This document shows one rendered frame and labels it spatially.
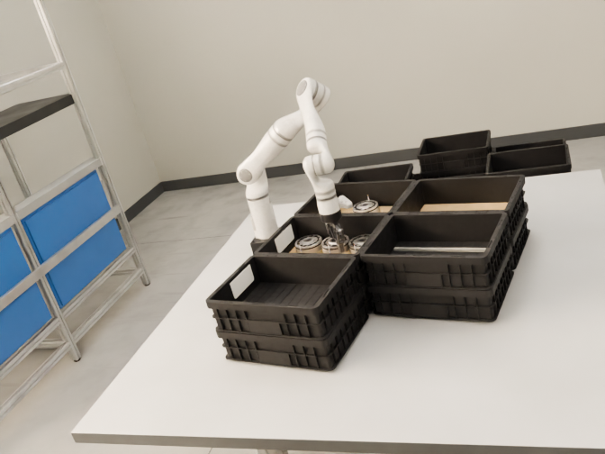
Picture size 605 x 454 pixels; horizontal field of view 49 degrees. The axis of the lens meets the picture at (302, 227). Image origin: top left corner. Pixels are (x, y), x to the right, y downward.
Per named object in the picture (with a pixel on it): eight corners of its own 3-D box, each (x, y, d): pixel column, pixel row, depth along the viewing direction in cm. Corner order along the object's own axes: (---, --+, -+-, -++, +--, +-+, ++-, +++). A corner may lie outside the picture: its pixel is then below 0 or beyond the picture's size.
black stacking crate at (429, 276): (365, 288, 209) (358, 257, 205) (397, 244, 232) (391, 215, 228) (491, 294, 189) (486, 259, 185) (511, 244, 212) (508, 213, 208)
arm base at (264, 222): (254, 240, 268) (243, 202, 262) (262, 230, 276) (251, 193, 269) (275, 238, 265) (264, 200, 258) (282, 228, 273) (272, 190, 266)
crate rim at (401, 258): (359, 262, 206) (357, 256, 205) (392, 220, 229) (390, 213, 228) (487, 265, 185) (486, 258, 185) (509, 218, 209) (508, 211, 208)
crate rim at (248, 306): (204, 308, 203) (203, 302, 202) (253, 260, 226) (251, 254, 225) (318, 316, 183) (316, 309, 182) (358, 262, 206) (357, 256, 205)
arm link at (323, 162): (333, 164, 215) (329, 131, 221) (307, 169, 216) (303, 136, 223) (337, 176, 221) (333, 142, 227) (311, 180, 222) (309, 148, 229)
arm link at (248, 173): (269, 127, 242) (277, 120, 250) (230, 176, 256) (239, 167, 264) (288, 144, 243) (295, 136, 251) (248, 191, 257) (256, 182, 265)
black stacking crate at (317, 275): (214, 333, 206) (203, 303, 202) (261, 284, 229) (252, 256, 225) (325, 344, 186) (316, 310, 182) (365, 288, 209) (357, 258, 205)
